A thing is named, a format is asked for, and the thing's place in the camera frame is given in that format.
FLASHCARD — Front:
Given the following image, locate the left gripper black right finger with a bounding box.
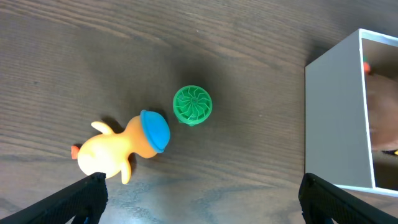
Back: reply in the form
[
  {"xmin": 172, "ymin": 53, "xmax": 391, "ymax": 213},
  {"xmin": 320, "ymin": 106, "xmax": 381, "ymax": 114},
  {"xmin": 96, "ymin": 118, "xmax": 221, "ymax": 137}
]
[{"xmin": 298, "ymin": 173, "xmax": 397, "ymax": 224}]

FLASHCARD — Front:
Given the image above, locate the orange duck toy blue cap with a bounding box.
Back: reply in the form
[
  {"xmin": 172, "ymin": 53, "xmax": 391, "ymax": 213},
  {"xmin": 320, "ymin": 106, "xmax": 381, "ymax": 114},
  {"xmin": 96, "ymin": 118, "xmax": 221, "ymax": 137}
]
[{"xmin": 71, "ymin": 110, "xmax": 170, "ymax": 184}]

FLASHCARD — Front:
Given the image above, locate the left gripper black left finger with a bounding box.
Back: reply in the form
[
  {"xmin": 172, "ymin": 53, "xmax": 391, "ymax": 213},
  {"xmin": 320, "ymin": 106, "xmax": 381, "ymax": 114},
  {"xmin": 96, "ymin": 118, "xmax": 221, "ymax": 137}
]
[{"xmin": 1, "ymin": 172, "xmax": 108, "ymax": 224}]

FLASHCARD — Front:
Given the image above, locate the brown plush bear toy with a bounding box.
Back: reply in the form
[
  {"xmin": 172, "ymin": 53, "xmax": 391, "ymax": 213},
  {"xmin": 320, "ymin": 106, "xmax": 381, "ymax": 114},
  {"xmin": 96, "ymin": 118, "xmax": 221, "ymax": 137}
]
[{"xmin": 363, "ymin": 59, "xmax": 397, "ymax": 151}]

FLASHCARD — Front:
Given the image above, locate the white cardboard box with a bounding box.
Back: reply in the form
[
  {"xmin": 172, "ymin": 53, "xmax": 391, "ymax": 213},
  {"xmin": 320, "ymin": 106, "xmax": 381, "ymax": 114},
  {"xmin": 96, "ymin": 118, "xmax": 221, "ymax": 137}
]
[{"xmin": 305, "ymin": 29, "xmax": 397, "ymax": 197}]

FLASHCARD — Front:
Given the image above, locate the yellow grey toy truck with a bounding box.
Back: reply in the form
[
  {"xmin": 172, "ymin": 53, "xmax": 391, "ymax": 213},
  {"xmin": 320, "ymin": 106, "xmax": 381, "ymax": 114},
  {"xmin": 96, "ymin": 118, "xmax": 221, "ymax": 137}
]
[{"xmin": 383, "ymin": 150, "xmax": 398, "ymax": 156}]

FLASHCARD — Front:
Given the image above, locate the green ribbed round toy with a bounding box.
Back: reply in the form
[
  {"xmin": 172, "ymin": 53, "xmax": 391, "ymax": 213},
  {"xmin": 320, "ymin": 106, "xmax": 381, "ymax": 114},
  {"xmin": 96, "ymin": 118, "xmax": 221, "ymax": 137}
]
[{"xmin": 172, "ymin": 85, "xmax": 213, "ymax": 126}]

